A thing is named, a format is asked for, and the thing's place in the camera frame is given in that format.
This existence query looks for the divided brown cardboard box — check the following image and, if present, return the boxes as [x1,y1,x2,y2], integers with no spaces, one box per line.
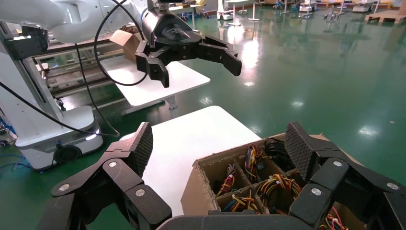
[180,132,369,230]

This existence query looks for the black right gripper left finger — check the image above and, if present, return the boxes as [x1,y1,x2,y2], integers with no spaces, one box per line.
[37,122,172,230]

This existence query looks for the wooden pallet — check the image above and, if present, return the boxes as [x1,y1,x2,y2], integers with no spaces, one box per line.
[364,9,406,23]

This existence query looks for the white pedestal table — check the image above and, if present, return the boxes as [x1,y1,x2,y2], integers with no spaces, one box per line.
[224,0,261,27]

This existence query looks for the white robot torso and base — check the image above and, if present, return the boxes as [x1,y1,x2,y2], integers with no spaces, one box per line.
[0,22,104,172]

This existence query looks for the power supply with black wires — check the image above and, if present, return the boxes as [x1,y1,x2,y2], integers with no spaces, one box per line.
[265,138,295,172]

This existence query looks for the looped black cable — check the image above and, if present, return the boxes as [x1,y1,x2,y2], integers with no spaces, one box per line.
[93,0,150,87]

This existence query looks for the white table with rounded corners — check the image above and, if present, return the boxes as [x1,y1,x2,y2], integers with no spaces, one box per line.
[119,105,262,217]

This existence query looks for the blue floor cable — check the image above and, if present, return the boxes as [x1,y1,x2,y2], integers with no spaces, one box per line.
[0,117,33,171]

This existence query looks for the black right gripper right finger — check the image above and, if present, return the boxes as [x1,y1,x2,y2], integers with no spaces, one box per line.
[284,122,406,230]

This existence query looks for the open plain cardboard box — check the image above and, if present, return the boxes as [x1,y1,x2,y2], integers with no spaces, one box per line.
[109,25,144,63]

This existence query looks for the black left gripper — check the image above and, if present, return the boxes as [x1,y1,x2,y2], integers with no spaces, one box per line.
[135,7,243,89]

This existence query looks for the power supply with coloured wires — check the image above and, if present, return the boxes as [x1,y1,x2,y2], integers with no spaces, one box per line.
[215,164,238,198]
[256,173,303,212]
[221,194,260,214]
[244,144,270,184]

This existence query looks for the thin black cable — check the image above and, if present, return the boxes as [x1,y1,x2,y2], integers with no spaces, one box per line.
[75,43,121,137]
[0,80,105,137]

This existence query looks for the power supply red pink wires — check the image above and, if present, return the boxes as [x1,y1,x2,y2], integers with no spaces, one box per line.
[318,206,350,230]

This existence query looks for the white table with metal leg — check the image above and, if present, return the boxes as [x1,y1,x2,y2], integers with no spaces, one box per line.
[100,55,211,115]

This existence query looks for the metal conveyor frame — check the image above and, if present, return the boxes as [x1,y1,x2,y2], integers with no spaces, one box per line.
[32,32,140,99]

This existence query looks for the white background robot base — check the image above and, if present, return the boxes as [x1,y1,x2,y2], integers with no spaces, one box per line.
[216,0,235,21]

